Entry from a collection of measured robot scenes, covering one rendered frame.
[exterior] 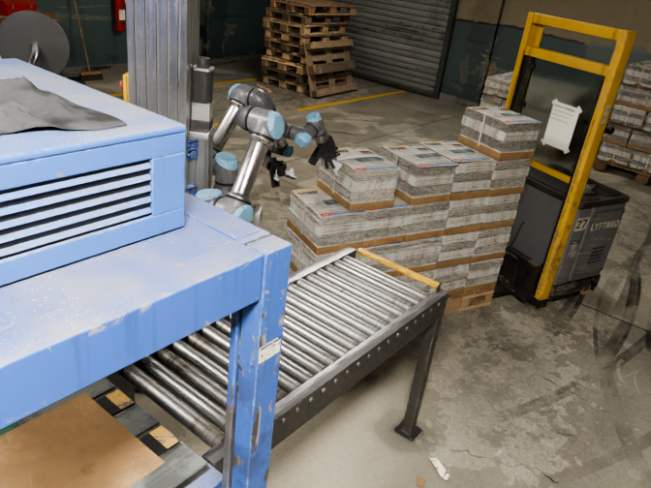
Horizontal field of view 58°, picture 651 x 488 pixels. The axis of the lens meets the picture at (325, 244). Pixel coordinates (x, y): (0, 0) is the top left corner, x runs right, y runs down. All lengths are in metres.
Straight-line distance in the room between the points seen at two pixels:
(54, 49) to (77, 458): 1.06
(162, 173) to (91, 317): 0.31
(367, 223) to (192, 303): 2.30
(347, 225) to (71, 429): 1.83
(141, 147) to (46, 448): 0.99
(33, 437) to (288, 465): 1.29
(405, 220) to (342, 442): 1.27
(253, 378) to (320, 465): 1.61
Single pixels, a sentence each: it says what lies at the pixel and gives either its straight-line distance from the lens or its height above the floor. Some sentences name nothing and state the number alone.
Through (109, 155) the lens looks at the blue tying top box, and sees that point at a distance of 1.01.
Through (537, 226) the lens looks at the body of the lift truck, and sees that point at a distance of 4.41.
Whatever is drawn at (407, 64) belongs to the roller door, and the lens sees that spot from 10.82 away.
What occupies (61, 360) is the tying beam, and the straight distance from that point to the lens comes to 0.89.
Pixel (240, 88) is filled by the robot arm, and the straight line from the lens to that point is 3.30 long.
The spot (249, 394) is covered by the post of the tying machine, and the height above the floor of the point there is 1.21.
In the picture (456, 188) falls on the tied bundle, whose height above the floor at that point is 0.91.
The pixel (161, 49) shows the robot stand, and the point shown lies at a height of 1.60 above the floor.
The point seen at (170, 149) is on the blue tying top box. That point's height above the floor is 1.71.
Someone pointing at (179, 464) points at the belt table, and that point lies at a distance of 1.70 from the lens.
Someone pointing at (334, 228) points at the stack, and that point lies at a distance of 3.10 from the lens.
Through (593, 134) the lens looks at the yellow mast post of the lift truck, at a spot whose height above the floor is 1.26.
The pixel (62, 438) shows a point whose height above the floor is 0.80.
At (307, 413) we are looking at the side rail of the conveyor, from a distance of 1.97.
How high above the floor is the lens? 2.05
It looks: 26 degrees down
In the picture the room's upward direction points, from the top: 8 degrees clockwise
